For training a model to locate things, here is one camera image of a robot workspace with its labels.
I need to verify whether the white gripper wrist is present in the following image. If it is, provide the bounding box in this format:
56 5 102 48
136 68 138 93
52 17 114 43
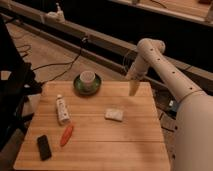
126 57 148 96

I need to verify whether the white ceramic cup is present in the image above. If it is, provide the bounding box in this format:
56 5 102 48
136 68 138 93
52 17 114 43
80 71 95 91

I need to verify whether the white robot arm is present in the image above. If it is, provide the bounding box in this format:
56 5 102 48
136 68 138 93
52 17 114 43
126 38 213 171

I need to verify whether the white sponge block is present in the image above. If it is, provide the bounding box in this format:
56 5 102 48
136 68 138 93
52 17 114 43
105 108 123 121

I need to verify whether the green saucer plate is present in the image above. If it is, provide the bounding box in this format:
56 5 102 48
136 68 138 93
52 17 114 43
73 74 102 96

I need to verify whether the white tube bottle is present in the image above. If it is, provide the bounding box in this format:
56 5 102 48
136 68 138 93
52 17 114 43
56 94 70 125

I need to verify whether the orange carrot toy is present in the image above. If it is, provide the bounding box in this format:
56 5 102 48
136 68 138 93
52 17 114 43
60 124 74 147

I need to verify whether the black phone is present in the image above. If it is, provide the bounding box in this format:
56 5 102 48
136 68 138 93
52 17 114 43
37 135 52 161

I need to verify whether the black equipment at left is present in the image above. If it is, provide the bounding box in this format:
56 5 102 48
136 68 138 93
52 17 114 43
0 15 42 152

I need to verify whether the black cable on floor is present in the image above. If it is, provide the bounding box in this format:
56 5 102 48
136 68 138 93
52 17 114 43
16 38 88 84

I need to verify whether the white object on rail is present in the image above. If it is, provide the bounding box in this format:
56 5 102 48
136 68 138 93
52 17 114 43
45 4 65 23

